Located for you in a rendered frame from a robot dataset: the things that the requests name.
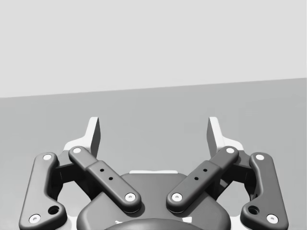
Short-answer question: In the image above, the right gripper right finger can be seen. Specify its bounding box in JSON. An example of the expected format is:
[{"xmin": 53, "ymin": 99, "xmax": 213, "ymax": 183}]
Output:
[{"xmin": 165, "ymin": 116, "xmax": 289, "ymax": 230}]

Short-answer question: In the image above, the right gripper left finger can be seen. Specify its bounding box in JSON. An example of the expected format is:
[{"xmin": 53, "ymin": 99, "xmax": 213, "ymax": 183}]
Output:
[{"xmin": 18, "ymin": 116, "xmax": 142, "ymax": 230}]

